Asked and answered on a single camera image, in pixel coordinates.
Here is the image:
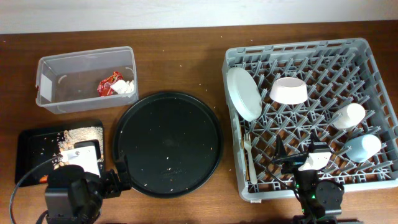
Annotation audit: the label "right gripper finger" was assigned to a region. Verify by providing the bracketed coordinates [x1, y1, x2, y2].
[310, 129, 328, 146]
[274, 135, 286, 160]

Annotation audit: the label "white plastic fork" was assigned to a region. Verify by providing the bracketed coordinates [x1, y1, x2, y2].
[243, 133, 257, 185]

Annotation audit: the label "white cup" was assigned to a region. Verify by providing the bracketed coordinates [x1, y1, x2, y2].
[332, 103, 366, 129]

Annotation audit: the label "blue cup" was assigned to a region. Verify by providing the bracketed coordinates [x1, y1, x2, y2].
[345, 134, 382, 162]

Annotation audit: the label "white bowl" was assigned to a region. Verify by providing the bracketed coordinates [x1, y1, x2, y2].
[269, 77, 308, 105]

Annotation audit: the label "rice and food scraps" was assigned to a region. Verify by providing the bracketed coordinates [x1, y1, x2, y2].
[57, 126, 104, 171]

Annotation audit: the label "orange carrot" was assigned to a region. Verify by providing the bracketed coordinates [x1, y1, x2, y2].
[39, 175, 48, 184]

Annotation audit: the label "white tissue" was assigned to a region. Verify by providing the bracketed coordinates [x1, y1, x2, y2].
[111, 80, 135, 95]

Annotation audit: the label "red snack wrapper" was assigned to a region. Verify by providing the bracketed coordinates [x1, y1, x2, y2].
[97, 71, 124, 97]

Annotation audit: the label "wooden chopstick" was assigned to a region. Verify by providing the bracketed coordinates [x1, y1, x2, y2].
[241, 137, 250, 182]

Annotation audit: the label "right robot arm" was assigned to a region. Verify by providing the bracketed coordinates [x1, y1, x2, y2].
[271, 133, 345, 224]

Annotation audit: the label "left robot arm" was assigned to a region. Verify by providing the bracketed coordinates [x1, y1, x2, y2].
[37, 156, 132, 224]

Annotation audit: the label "grey dishwasher rack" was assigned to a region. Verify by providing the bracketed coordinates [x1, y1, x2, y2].
[222, 38, 397, 202]

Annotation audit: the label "round black tray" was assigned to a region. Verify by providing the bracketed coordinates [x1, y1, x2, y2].
[112, 91, 223, 198]

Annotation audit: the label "black rectangular tray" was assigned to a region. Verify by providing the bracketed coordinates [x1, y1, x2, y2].
[15, 119, 104, 187]

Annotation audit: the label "clear plastic bin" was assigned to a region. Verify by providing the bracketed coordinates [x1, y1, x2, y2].
[35, 46, 139, 114]

